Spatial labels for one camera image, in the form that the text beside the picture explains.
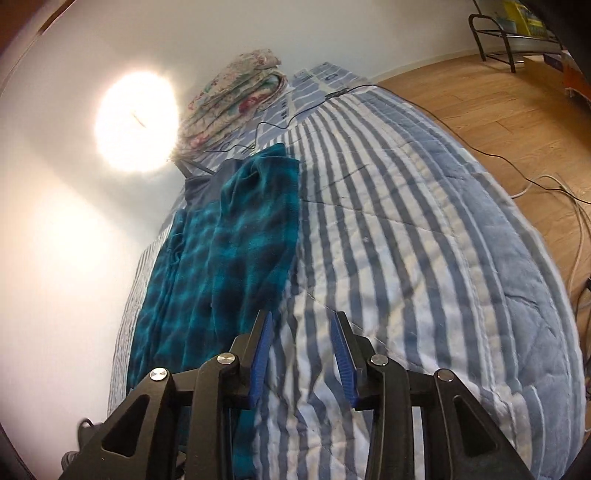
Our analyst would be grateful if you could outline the orange white box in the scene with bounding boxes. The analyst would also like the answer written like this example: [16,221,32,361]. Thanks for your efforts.
[561,48,591,100]

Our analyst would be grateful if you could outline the ring light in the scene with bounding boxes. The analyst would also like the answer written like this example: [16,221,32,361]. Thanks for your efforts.
[95,69,178,174]

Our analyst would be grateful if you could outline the blue white striped quilt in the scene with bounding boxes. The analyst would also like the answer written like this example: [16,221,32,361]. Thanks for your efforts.
[107,85,587,480]

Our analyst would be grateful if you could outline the folded floral quilt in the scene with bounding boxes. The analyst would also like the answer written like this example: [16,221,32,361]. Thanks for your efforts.
[178,53,289,155]

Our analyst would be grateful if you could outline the black cable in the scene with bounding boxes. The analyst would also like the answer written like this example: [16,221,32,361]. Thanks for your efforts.
[203,83,591,206]

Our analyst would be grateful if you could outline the black power adapter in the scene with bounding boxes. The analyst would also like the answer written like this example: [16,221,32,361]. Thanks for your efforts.
[61,418,108,468]

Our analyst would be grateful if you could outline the white floor cable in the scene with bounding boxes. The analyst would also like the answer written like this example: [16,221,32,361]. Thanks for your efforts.
[510,173,591,296]

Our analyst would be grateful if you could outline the blue checked bedsheet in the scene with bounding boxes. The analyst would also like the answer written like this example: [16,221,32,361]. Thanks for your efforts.
[198,62,370,167]

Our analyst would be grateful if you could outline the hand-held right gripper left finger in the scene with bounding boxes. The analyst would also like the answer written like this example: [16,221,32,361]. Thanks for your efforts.
[59,309,274,480]

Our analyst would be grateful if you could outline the yellow box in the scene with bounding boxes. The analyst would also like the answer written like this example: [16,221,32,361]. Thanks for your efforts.
[501,0,546,36]

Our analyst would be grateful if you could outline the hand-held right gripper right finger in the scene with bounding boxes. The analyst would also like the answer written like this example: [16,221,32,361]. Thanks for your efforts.
[329,311,536,480]

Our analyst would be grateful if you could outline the teal plaid fleece jacket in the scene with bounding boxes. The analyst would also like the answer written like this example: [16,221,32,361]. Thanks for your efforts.
[126,143,301,480]

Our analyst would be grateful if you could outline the black metal rack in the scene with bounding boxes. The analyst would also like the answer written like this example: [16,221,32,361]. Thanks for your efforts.
[468,13,573,75]

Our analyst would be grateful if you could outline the cardboard box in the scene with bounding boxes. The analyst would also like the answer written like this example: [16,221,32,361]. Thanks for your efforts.
[524,53,568,90]

